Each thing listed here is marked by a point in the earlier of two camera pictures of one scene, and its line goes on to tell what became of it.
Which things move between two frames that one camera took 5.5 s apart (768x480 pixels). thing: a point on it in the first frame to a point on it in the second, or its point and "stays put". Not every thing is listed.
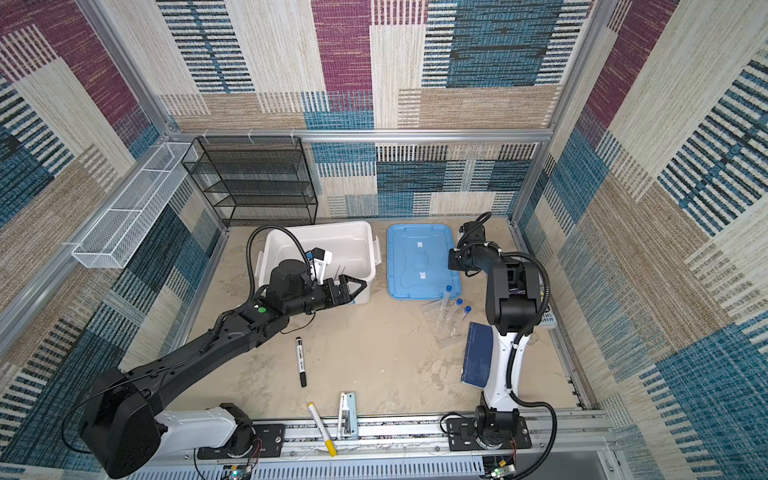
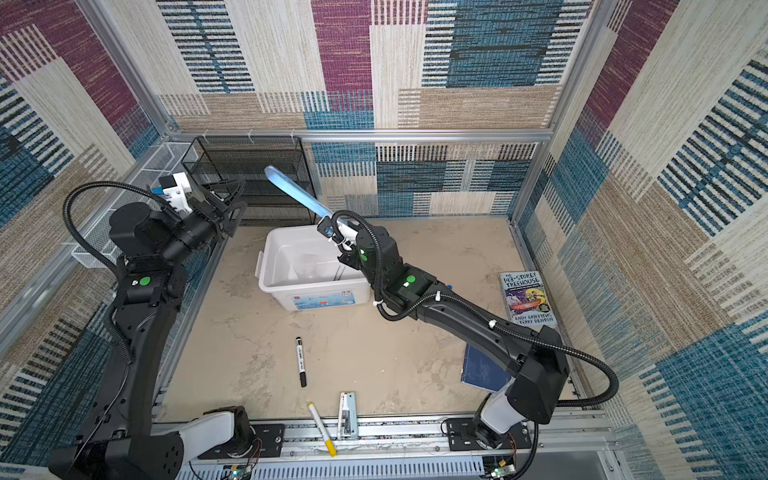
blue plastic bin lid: (417, 259) to (298, 193)
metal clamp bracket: (348, 418) stays put
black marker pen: (300, 362) stays put
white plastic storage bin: (353, 248) stays put
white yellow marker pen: (328, 441) stays put
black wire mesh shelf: (254, 180) stays put
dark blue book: (478, 352) stays put
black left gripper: (342, 297) to (217, 220)
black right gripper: (453, 264) to (349, 260)
